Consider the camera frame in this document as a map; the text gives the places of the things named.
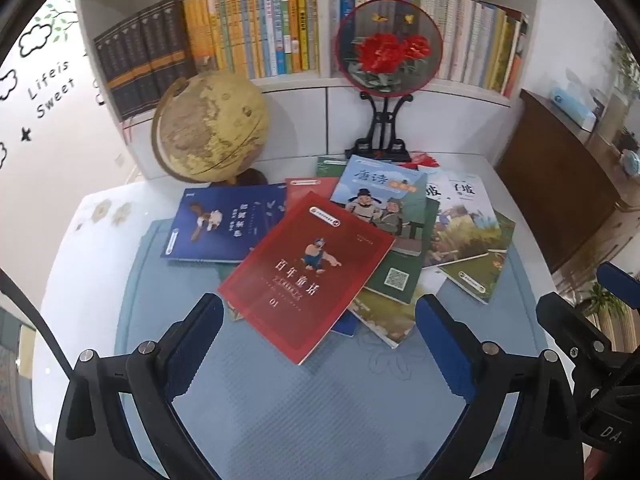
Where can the dark green book back cover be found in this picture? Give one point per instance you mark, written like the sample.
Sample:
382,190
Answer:
395,275

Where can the navy book with white figure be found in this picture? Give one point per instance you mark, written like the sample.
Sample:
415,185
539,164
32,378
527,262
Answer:
235,240

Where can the yellow-green illustrated book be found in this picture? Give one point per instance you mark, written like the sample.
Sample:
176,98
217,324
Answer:
385,317

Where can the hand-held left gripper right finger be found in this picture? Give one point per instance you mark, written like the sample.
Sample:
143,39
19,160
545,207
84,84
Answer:
445,350

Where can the round embroidered flower fan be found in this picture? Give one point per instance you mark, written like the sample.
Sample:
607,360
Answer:
390,50

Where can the white bookshelf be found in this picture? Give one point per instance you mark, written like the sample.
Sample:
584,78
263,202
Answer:
323,35

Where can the pale blue round object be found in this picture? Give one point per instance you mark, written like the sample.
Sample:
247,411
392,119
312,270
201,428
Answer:
631,162

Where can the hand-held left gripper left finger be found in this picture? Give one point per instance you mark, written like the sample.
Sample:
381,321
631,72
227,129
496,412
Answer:
195,345

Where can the row of dark hardcover books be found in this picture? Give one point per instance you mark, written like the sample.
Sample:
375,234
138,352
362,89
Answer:
145,55

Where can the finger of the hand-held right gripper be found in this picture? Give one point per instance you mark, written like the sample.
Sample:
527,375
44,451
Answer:
560,315
615,276

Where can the red book with cartoon figure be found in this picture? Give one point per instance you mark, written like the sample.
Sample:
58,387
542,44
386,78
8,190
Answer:
310,280

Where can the brown wooden cabinet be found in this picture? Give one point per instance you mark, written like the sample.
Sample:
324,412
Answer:
560,175

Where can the pale book with farmer picture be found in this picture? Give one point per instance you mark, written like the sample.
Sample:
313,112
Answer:
437,240

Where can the green book with white label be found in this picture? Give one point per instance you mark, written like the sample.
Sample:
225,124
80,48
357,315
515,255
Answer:
327,167

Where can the antique yellow globe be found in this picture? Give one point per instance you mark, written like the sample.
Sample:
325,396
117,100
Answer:
210,125

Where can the pale book with pond picture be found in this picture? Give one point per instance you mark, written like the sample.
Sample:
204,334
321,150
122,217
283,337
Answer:
475,220

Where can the row of yellow colourful books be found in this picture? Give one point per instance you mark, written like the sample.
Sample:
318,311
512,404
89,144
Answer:
250,30

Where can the round red flower fan ornament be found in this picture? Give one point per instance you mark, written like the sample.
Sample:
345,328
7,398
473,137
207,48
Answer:
475,40

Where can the plain red book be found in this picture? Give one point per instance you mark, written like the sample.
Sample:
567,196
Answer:
305,191

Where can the black lettering wall decal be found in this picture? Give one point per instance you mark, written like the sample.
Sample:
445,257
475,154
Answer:
50,87

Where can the olive green book orange flowers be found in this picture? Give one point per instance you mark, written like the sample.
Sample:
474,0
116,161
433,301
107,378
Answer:
480,275

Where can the light blue cartoon book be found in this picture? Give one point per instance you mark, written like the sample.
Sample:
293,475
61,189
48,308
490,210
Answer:
380,195

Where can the light blue table mat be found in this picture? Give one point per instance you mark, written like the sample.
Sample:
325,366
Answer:
300,410

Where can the red tassel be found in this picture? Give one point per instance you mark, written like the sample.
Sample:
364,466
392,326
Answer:
425,161

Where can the green potted plant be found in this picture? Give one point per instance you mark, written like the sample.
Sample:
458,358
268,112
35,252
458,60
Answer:
631,75
605,300

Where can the light blue tissue box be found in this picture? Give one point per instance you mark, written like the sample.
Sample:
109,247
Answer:
575,105

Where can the green leaf wall decal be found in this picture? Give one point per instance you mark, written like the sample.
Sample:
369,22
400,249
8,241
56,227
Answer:
60,15

